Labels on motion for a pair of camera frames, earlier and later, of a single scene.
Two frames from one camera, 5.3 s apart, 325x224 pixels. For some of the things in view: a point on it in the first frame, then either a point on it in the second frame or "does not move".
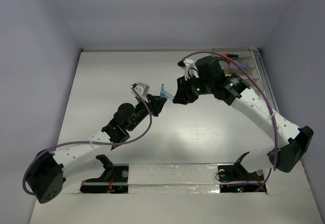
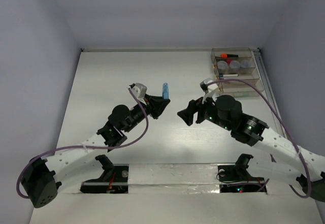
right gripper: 184,95 to 187,114
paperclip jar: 245,63 does not move
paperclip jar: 223,64 does not move
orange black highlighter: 230,55 does not move
